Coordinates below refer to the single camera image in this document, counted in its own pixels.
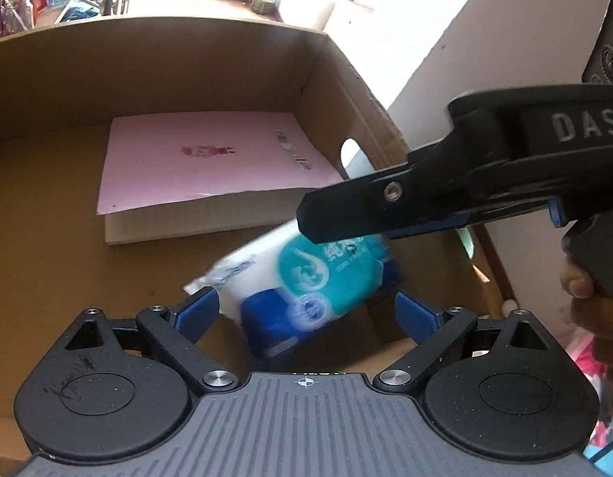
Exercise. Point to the colourful printed cloth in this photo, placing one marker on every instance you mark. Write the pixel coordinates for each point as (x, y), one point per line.
(602, 432)

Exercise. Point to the pink notebook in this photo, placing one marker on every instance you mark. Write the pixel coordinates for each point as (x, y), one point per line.
(212, 174)

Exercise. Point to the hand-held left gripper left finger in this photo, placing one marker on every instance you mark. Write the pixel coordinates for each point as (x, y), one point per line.
(197, 310)

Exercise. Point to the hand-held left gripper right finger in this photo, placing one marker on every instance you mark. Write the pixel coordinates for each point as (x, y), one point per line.
(418, 315)

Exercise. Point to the clear glass jar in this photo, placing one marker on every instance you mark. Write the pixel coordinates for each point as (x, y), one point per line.
(17, 15)

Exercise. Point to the person's right hand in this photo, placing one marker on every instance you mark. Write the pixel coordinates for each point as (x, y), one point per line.
(577, 278)

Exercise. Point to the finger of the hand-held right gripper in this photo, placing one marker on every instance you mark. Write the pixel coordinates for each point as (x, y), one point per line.
(346, 208)

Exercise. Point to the brown cardboard box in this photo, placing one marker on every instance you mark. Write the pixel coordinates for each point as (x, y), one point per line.
(53, 268)

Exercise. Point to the white teal wipes packet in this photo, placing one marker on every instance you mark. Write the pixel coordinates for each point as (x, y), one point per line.
(306, 268)

